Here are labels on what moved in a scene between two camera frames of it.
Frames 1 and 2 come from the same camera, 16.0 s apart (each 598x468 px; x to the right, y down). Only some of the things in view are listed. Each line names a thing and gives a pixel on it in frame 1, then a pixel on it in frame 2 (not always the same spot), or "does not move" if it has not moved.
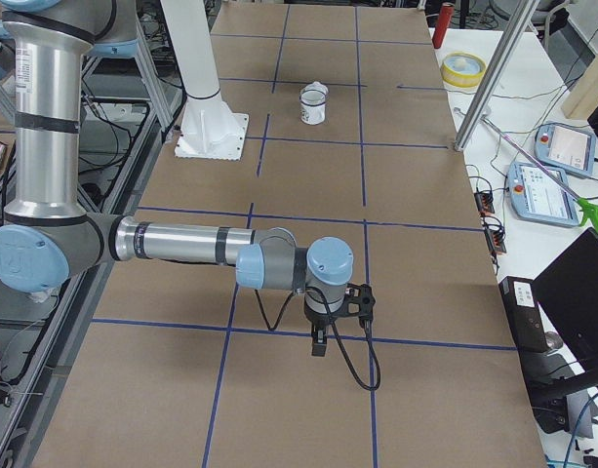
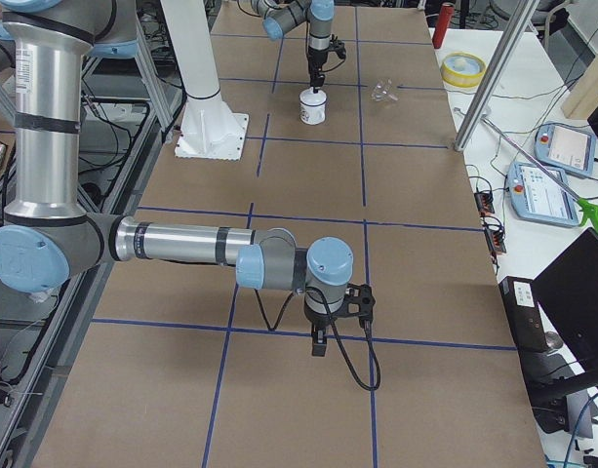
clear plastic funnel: [314, 94] -> [382, 90]
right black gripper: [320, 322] does not move
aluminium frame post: [523, 14] does not move
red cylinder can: [445, 18] does not move
